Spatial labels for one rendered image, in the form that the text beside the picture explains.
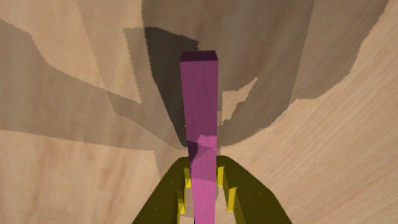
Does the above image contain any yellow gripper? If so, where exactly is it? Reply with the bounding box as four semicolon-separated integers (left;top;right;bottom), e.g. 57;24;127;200
132;155;293;224

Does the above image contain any pink rod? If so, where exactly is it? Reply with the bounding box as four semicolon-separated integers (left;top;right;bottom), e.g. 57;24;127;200
180;50;218;224

